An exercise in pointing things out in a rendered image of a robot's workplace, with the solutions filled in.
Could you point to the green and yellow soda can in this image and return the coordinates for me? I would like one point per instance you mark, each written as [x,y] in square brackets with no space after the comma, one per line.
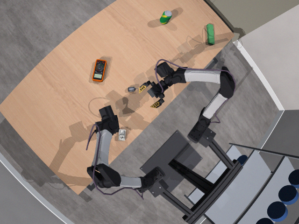
[165,17]

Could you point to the orange digital multimeter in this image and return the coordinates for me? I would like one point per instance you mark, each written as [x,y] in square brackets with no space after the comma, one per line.
[99,70]

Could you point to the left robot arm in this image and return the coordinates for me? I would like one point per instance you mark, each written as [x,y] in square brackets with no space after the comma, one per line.
[108,177]

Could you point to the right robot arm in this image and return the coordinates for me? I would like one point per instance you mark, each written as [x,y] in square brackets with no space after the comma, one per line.
[183,75]

